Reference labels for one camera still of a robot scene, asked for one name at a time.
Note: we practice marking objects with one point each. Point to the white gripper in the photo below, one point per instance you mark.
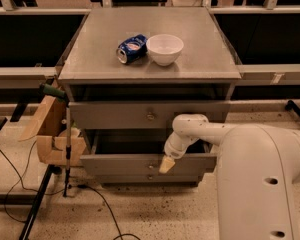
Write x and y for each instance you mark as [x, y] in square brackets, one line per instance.
[171, 150]

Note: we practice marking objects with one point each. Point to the grey drawer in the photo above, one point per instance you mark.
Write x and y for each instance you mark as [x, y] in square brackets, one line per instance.
[142, 114]
[136, 153]
[128, 179]

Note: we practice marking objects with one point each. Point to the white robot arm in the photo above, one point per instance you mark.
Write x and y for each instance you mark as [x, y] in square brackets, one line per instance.
[257, 166]

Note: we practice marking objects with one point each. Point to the grey bottom drawer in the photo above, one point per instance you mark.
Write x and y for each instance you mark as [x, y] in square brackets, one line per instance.
[128, 179]

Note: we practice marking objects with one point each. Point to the grey top drawer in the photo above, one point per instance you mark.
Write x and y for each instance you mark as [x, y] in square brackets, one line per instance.
[142, 114]

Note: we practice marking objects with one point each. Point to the grey drawer cabinet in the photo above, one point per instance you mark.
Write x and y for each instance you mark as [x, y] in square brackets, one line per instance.
[131, 71]

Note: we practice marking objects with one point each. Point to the white bowl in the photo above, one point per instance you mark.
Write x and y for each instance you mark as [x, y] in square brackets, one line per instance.
[164, 49]

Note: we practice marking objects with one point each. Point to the black metal stand leg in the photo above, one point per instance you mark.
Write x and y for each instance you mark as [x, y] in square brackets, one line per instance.
[51, 169]

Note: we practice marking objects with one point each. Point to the crushed blue soda can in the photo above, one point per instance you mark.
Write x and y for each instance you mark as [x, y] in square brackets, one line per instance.
[132, 49]

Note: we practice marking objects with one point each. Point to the cardboard box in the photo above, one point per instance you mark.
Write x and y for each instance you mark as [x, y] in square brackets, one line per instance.
[48, 126]

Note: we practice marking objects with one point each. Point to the green handled pole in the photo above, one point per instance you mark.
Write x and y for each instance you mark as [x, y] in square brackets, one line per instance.
[67, 140]

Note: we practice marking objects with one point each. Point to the metal railing frame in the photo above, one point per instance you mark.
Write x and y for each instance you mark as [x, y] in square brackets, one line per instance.
[30, 72]

